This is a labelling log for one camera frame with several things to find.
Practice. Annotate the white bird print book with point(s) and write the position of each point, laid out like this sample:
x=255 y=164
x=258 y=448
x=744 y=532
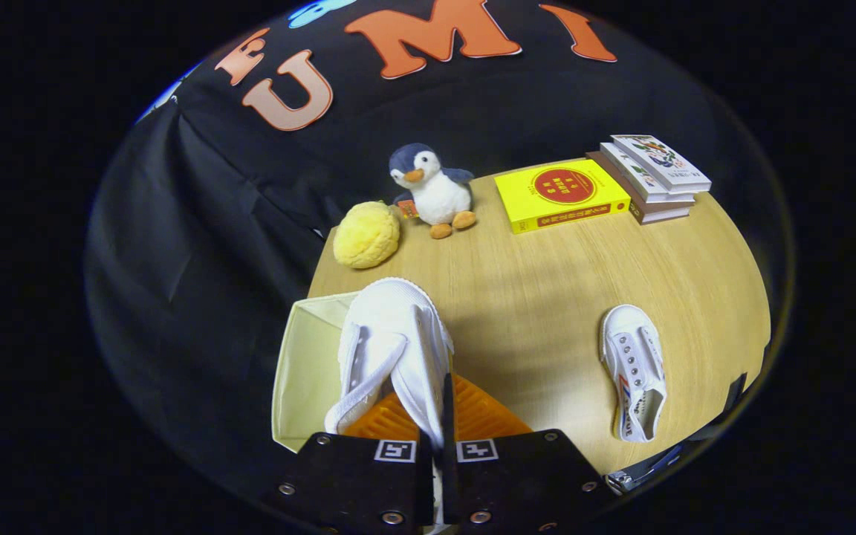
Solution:
x=662 y=160

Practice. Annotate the yellow book with red circle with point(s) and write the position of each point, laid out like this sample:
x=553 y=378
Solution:
x=562 y=197

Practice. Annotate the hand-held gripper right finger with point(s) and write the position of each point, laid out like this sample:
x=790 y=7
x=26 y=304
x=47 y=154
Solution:
x=446 y=416

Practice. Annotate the penguin plush toy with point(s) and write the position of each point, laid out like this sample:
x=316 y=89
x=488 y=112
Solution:
x=439 y=193

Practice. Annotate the beige fabric storage box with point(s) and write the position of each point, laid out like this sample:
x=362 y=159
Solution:
x=309 y=371

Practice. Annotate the brown cover book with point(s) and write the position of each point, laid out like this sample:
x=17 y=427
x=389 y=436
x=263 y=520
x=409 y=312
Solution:
x=658 y=214

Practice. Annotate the yellow round plush toy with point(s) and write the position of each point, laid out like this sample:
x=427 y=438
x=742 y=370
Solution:
x=366 y=236

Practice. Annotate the white illustrated book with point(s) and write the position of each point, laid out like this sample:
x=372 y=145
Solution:
x=643 y=182

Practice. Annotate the white canvas shoe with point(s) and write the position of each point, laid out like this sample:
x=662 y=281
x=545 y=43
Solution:
x=391 y=334
x=632 y=357

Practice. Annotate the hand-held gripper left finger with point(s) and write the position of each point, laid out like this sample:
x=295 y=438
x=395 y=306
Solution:
x=354 y=483

